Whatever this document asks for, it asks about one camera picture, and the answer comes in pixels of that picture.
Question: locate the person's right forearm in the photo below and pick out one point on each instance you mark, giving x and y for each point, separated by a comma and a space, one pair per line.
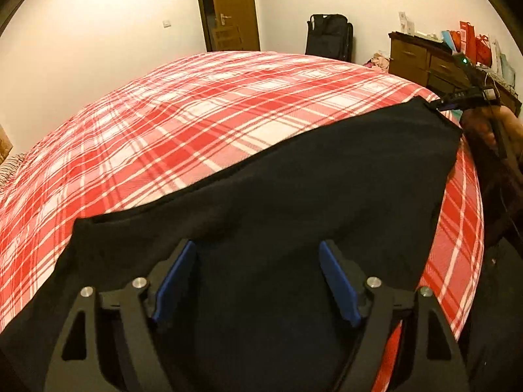
496, 196

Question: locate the white paper bag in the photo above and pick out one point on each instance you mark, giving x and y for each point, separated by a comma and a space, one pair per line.
496, 59

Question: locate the person's right hand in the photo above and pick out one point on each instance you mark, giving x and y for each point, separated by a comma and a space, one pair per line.
476, 124

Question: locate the person's dark clothing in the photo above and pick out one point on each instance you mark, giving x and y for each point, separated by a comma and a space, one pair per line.
496, 326

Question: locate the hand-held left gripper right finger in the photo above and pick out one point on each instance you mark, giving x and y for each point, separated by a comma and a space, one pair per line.
339, 284

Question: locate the pink clothes pile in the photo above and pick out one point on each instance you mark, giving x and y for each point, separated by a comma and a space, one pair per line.
378, 62

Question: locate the black pants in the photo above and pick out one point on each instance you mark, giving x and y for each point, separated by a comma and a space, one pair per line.
286, 192

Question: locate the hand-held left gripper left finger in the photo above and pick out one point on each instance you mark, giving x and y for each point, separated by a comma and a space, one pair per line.
175, 284

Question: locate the red plaid bed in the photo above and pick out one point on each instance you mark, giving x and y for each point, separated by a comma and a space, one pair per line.
204, 110

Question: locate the dark wooden dresser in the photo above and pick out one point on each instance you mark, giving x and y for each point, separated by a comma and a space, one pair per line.
410, 58

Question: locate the pale green paper bag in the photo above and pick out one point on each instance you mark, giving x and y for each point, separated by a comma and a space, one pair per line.
508, 69

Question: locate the striped pillow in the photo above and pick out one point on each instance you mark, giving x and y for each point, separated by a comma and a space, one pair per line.
11, 169

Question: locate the tall red paper bag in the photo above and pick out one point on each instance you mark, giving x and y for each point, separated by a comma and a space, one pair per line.
467, 41

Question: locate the brown wooden door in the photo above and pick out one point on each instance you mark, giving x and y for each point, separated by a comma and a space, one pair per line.
233, 0

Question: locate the black suitcase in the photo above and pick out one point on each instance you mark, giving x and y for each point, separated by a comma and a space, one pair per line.
327, 39

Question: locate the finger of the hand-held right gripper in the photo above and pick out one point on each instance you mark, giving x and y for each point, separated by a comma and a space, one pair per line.
453, 100

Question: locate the white card on dresser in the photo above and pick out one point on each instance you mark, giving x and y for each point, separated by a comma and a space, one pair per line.
405, 22

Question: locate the teal paper bag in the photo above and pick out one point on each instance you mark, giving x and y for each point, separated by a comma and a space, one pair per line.
450, 41

